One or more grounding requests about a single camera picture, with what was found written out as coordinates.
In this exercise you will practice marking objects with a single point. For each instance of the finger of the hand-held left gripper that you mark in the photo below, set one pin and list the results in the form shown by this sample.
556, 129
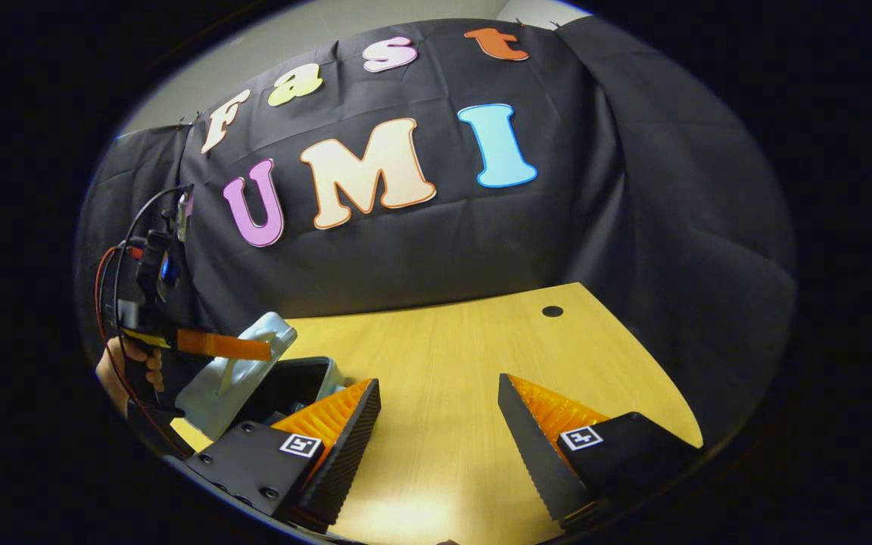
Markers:
224, 344

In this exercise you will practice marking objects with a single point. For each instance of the light blue suitcase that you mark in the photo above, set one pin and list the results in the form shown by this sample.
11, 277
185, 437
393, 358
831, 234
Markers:
232, 386

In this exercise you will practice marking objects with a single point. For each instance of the black backdrop cloth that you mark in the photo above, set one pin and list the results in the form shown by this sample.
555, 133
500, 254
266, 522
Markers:
443, 250

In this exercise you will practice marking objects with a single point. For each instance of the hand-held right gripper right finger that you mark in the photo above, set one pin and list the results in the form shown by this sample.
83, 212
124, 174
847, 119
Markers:
534, 454

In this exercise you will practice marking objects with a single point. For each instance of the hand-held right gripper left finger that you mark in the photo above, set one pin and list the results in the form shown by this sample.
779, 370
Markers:
353, 446

